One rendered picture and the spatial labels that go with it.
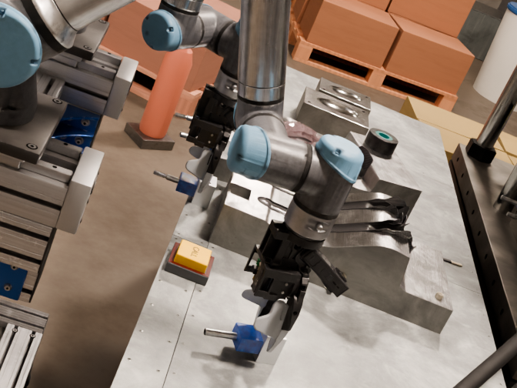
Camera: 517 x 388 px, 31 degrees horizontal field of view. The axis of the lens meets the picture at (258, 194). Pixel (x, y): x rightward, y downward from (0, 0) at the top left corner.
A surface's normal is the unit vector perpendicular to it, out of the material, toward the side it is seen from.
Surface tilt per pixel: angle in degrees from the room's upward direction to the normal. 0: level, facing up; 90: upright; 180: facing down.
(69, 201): 90
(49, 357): 0
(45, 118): 0
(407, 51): 90
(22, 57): 95
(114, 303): 0
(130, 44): 90
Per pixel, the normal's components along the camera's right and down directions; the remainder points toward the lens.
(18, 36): 0.00, 0.52
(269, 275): 0.24, 0.51
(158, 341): 0.37, -0.84
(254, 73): -0.31, 0.44
